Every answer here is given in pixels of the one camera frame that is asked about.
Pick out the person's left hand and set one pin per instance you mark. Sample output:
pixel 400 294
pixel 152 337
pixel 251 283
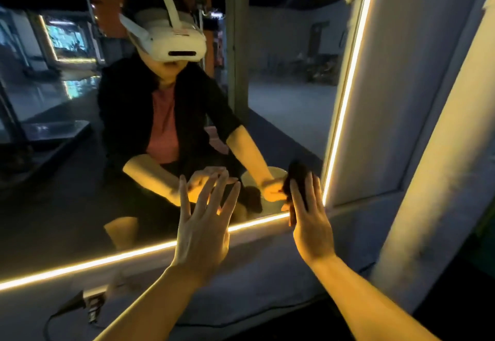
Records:
pixel 203 236

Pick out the person's right hand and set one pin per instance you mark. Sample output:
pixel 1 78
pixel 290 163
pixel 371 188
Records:
pixel 312 228

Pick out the dark brown cleaning cloth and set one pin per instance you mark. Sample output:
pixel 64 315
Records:
pixel 296 178

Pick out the large wall mirror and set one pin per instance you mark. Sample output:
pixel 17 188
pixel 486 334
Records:
pixel 62 159

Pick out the person's left forearm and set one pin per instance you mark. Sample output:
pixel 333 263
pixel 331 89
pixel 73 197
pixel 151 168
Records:
pixel 151 310

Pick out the person's right forearm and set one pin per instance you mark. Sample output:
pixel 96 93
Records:
pixel 371 302

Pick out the white round pillar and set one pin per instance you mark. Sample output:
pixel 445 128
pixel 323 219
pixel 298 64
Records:
pixel 441 174

